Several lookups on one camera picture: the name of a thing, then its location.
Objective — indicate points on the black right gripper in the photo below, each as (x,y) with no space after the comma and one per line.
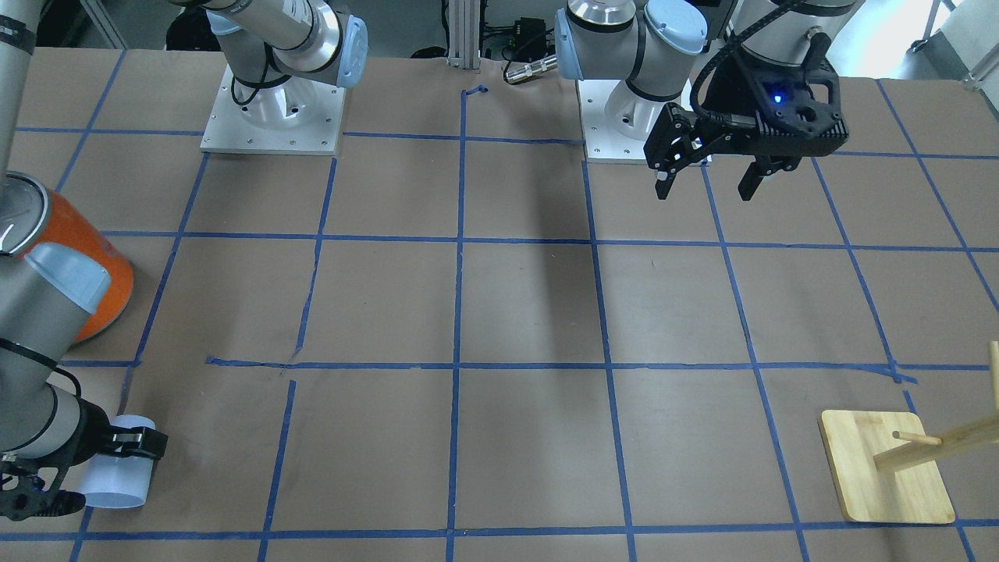
(92,434)

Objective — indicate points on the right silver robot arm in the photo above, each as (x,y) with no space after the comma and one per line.
(289,64)

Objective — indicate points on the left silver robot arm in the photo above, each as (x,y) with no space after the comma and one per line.
(659,47)

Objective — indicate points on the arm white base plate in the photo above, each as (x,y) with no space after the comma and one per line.
(298,117)
(616,121)

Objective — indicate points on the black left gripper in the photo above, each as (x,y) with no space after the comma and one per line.
(735,92)

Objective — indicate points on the orange cylindrical canister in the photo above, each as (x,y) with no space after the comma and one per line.
(33,214)

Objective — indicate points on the light blue plastic cup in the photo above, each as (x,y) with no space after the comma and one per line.
(111,482)

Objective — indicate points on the wooden cup tree stand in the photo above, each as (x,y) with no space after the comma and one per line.
(884,464)

